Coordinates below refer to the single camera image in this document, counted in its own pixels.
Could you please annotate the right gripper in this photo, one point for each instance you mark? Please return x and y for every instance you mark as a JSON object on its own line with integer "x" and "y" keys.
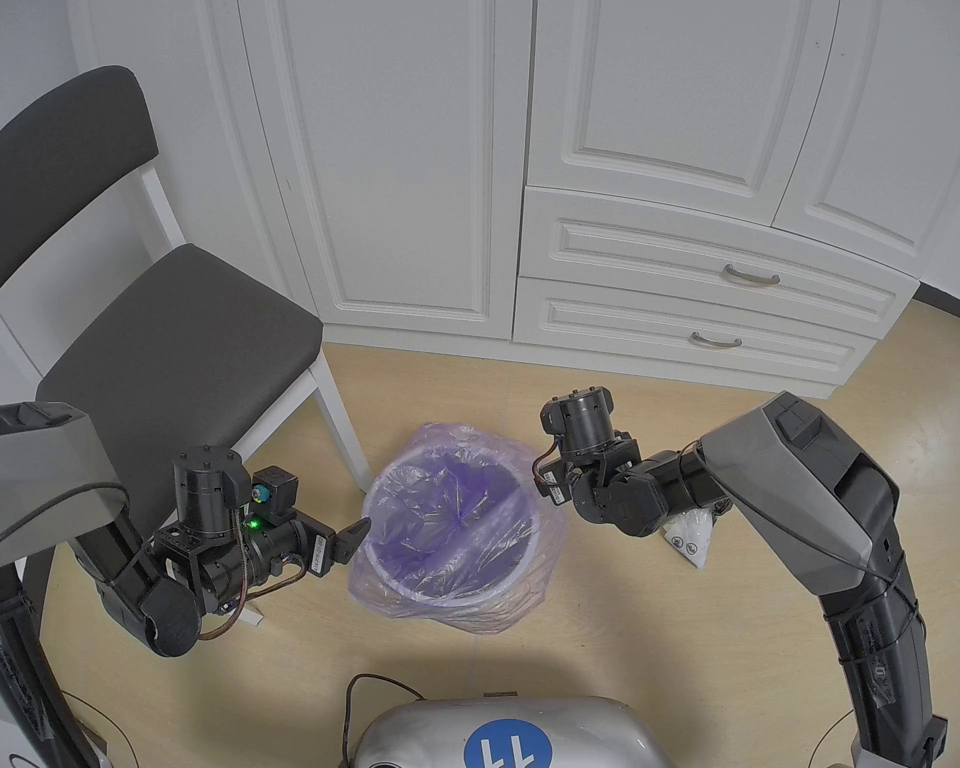
{"x": 570, "y": 487}

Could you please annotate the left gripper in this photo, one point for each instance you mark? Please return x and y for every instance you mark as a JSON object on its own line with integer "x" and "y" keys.
{"x": 289, "y": 555}

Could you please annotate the purple plastic bag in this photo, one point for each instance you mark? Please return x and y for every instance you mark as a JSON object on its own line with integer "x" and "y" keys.
{"x": 450, "y": 510}

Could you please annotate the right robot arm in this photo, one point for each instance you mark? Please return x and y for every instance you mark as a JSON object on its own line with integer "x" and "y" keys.
{"x": 810, "y": 480}

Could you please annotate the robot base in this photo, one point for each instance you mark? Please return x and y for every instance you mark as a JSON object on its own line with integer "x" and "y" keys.
{"x": 510, "y": 731}

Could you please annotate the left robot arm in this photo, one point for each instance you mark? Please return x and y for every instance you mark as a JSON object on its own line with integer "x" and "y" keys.
{"x": 45, "y": 465}

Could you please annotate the white trash bin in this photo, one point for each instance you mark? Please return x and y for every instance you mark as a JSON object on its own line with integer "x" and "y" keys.
{"x": 457, "y": 598}

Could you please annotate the white printed wrapper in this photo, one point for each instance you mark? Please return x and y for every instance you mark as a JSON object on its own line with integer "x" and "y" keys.
{"x": 690, "y": 536}

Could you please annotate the grey padded white chair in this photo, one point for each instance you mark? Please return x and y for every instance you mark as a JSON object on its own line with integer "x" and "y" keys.
{"x": 172, "y": 337}

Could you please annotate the white wardrobe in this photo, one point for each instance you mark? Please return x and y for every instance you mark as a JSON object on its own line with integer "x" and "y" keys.
{"x": 450, "y": 150}

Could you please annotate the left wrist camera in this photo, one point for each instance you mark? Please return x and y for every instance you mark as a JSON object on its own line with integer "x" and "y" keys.
{"x": 276, "y": 495}

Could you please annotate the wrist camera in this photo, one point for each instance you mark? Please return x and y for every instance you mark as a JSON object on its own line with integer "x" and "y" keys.
{"x": 553, "y": 416}
{"x": 276, "y": 495}

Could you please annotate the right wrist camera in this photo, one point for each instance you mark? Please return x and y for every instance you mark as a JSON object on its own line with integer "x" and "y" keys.
{"x": 553, "y": 416}

